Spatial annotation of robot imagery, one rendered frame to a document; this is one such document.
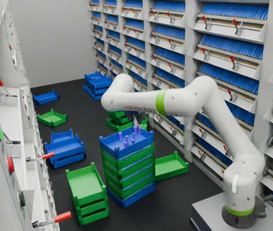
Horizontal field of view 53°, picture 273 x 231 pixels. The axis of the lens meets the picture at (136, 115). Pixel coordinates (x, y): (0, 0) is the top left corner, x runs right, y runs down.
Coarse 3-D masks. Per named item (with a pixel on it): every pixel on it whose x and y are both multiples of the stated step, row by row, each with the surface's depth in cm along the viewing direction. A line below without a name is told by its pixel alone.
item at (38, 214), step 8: (24, 136) 93; (32, 136) 94; (24, 144) 92; (32, 144) 93; (32, 152) 89; (32, 176) 76; (32, 184) 73; (40, 192) 71; (40, 200) 68; (40, 208) 65; (32, 216) 62; (40, 216) 63
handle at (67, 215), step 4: (68, 212) 60; (56, 216) 59; (60, 216) 59; (64, 216) 59; (68, 216) 59; (48, 220) 58; (52, 220) 58; (56, 220) 58; (60, 220) 58; (36, 224) 57; (40, 224) 58; (44, 224) 58; (48, 224) 58
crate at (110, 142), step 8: (128, 128) 193; (112, 136) 186; (128, 136) 193; (136, 136) 192; (144, 136) 191; (152, 136) 182; (104, 144) 177; (112, 144) 185; (120, 144) 184; (128, 144) 183; (136, 144) 175; (144, 144) 179; (112, 152) 170; (120, 152) 168; (128, 152) 173
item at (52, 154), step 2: (52, 152) 82; (46, 154) 82; (48, 154) 81; (50, 154) 81; (52, 154) 81; (54, 154) 82; (42, 156) 81; (44, 156) 81; (46, 156) 81; (48, 156) 81; (50, 156) 81; (52, 156) 82; (30, 158) 79; (36, 158) 81; (38, 158) 81; (40, 158) 80; (42, 158) 81; (44, 158) 81; (46, 158) 81; (28, 160) 80; (30, 160) 80; (32, 160) 80; (34, 160) 80; (36, 160) 80
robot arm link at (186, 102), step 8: (176, 88) 117; (184, 88) 114; (192, 88) 113; (200, 88) 116; (160, 96) 117; (168, 96) 114; (176, 96) 112; (184, 96) 110; (192, 96) 110; (200, 96) 112; (160, 104) 117; (168, 104) 114; (176, 104) 112; (184, 104) 110; (192, 104) 109; (200, 104) 112; (160, 112) 119; (168, 112) 116; (176, 112) 113; (184, 112) 111; (192, 112) 111
